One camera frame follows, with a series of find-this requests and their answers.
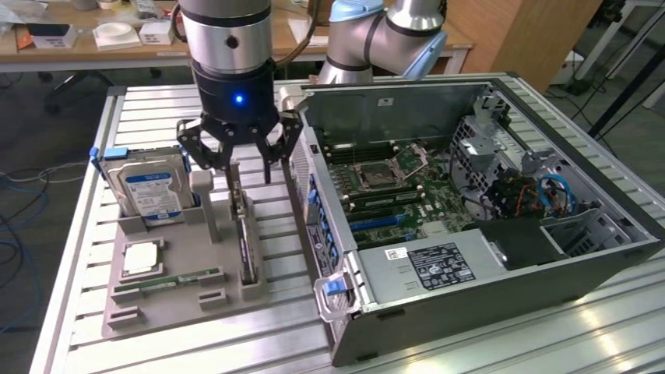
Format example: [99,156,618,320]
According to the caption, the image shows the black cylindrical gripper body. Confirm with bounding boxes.
[190,61,285,138]

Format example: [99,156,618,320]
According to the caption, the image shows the green graphics card silver bracket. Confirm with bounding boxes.
[226,157,261,291]

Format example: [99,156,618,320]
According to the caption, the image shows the hard disk with blue carrier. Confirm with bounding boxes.
[90,144,202,229]

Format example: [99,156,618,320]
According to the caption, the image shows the CPU socket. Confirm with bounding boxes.
[351,161,403,192]

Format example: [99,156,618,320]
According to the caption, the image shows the white paper sheets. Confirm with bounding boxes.
[286,17,331,48]

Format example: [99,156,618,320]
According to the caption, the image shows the small white box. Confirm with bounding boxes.
[137,21,177,46]

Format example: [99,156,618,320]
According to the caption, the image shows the metal socket cover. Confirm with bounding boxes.
[393,143,433,177]

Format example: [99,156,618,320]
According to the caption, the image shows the green RAM stick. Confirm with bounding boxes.
[114,268,222,293]
[347,189,422,211]

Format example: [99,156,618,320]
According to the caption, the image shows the grey plastic parts rack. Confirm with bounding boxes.
[101,169,275,340]

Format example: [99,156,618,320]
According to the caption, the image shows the black expansion slot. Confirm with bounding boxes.
[346,210,409,222]

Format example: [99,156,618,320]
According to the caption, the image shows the brown cardboard box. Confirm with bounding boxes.
[305,0,333,27]

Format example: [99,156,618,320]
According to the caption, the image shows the white square tape holder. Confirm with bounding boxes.
[91,22,143,52]

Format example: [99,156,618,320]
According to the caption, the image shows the blue expansion slot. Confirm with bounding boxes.
[347,215,413,231]

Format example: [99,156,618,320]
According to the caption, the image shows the silver CPU chip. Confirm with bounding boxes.
[122,243,162,276]

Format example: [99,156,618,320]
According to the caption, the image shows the wooden desk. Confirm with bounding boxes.
[0,0,474,75]

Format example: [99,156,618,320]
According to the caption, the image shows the green motherboard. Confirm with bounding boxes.
[317,128,478,250]

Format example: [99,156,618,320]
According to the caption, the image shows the perforated metal drive cage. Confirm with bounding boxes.
[450,115,521,184]

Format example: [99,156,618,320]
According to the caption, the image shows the silver chipset heatsink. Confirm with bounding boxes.
[421,222,454,237]

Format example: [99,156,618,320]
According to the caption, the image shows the white box with black lid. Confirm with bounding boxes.
[25,23,78,50]

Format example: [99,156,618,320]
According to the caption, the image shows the grey power supply unit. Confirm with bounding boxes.
[355,228,509,305]

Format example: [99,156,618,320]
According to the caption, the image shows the orange packet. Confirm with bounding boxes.
[13,26,33,51]

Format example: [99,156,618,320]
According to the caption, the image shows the black plastic shroud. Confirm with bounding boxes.
[475,217,567,272]

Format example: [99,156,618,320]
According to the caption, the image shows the wooden cabinet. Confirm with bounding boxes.
[461,0,606,94]

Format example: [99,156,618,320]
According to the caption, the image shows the open black PC case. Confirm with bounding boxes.
[278,71,665,369]

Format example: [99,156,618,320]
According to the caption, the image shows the grey disk bay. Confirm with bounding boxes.
[538,208,632,259]

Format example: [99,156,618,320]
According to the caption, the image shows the beige robot cable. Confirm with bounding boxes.
[273,0,318,65]

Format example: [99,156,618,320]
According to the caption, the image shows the black and red wire bundle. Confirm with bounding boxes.
[490,175,541,219]

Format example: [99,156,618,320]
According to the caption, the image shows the blue floor cable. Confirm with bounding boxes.
[0,182,45,334]

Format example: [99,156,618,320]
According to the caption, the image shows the blue data wire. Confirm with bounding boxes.
[537,174,578,217]

